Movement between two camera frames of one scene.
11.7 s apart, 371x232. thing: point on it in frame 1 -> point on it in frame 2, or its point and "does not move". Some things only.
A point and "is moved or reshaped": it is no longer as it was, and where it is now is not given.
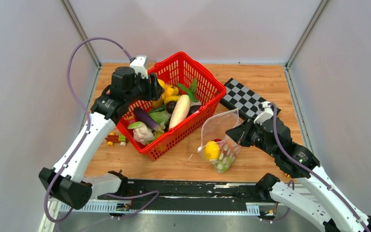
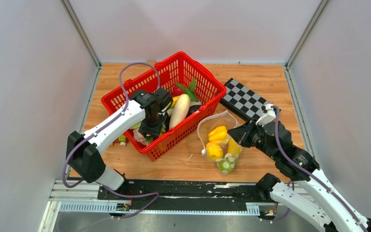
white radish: [180, 111] does not move
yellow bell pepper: [170, 90] -> [219, 134]
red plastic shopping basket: [178, 68] does not move
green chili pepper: [192, 90] does not move
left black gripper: [154, 93] -> [155, 132]
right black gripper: [238, 133] does not move
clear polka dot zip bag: [219, 148] does not move
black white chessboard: [240, 97] does not move
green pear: [223, 166] is moved or reshaped
